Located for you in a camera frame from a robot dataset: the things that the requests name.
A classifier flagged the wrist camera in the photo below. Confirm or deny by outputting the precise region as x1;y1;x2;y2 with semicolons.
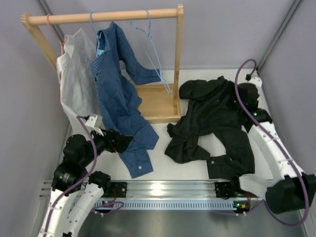
85;115;105;136
245;74;263;87

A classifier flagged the white shirt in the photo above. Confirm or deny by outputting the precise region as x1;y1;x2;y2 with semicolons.
56;29;100;135

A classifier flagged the pink wire hanger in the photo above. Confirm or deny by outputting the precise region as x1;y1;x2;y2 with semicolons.
46;14;66;55

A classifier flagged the wooden clothes rack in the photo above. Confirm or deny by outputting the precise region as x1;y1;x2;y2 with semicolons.
20;4;184;123

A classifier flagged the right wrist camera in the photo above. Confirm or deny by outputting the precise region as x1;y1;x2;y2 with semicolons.
245;74;263;87

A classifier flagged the blue checked shirt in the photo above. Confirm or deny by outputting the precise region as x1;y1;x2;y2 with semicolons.
91;22;160;178

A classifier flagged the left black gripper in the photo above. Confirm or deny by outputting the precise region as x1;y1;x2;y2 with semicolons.
80;126;134;167

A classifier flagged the white slotted cable duct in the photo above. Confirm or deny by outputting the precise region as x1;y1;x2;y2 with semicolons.
94;199;250;212

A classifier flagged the black pinstriped shirt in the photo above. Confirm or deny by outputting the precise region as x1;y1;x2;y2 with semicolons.
164;76;255;180

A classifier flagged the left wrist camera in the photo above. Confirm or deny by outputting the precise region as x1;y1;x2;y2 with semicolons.
85;115;105;136

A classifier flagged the blue hanger holding shirt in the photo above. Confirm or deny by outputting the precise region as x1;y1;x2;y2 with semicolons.
89;11;104;56

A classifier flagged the empty light blue hanger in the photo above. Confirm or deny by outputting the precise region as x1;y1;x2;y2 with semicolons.
130;8;171;95

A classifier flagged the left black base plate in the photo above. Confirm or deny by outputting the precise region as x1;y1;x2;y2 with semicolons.
108;182;127;198

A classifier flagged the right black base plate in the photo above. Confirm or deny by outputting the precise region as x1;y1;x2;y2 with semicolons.
214;182;244;199

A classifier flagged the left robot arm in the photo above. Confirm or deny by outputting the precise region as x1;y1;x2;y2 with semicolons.
39;130;133;237

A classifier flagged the aluminium mounting rail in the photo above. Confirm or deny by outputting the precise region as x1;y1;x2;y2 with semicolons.
39;179;272;199

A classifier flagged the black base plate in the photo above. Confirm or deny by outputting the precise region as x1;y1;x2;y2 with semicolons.
108;182;127;198
214;182;244;199

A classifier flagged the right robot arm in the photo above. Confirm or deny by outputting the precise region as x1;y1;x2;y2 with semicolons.
230;83;316;214

